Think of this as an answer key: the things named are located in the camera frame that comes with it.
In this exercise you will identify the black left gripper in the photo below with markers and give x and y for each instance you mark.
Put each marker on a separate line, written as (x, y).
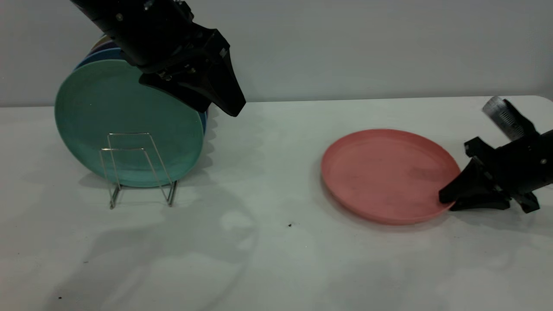
(194, 47)

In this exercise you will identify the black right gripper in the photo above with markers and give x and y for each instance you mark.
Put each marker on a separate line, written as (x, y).
(518, 166)

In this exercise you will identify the pink round plate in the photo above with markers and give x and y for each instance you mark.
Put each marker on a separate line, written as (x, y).
(389, 172)

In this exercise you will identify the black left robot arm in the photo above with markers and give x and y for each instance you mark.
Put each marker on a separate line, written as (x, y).
(129, 21)

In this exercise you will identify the green round plate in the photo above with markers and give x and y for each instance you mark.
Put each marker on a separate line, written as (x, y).
(108, 103)

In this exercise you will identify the blue round plate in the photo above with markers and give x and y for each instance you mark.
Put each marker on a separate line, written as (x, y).
(103, 55)

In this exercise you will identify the dark purple round plate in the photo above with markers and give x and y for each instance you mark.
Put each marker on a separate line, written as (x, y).
(106, 46)

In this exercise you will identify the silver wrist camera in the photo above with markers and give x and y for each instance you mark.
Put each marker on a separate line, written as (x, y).
(503, 114)

